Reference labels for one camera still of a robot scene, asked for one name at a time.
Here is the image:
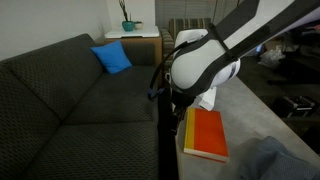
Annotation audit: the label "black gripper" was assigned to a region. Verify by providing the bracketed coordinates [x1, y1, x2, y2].
[171, 90, 198, 130]

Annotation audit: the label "orange and yellow book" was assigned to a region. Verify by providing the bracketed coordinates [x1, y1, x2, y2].
[182, 107, 230, 164]

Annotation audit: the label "blue square cushion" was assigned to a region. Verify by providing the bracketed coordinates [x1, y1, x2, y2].
[90, 40, 133, 75]

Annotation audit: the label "striped armchair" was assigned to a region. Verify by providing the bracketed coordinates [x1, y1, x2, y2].
[159, 17, 213, 71]

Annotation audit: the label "white flat board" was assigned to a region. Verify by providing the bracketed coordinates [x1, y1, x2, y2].
[104, 26, 160, 40]

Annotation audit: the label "teal pot with plant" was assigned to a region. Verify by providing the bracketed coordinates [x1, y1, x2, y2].
[117, 0, 135, 33]

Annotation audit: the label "grey-blue crumpled cloth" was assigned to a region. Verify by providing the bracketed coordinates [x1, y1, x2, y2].
[238, 135, 320, 180]

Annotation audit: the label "white plastic bag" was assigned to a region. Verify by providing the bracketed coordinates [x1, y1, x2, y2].
[258, 48, 287, 69]

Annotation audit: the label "grey window blinds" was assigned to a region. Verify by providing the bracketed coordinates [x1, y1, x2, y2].
[154, 0, 241, 22]

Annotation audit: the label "dark grey patterned sofa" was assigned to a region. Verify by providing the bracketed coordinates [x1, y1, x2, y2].
[0, 33, 160, 180]

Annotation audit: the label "black case with silver trim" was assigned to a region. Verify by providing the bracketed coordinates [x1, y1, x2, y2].
[273, 95, 317, 119]

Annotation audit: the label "brown cardboard box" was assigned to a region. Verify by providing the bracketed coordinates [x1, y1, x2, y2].
[264, 38, 284, 52]

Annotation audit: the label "dark furniture with clothes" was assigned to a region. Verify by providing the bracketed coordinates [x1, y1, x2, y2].
[284, 19, 320, 84]

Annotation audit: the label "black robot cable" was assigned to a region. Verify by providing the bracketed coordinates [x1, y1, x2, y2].
[147, 39, 191, 102]

